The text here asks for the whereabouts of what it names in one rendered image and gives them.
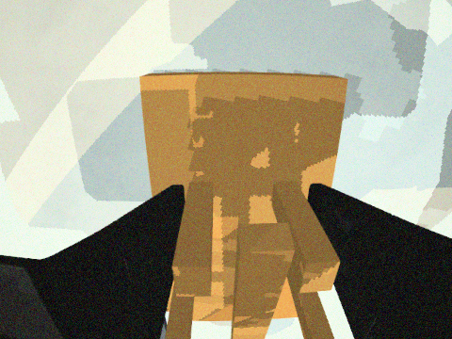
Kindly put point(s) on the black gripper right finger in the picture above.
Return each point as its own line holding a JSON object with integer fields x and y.
{"x": 394, "y": 278}

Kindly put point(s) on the wooden catapult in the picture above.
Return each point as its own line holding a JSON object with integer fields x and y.
{"x": 246, "y": 147}

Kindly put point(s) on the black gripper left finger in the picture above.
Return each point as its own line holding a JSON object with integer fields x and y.
{"x": 114, "y": 284}

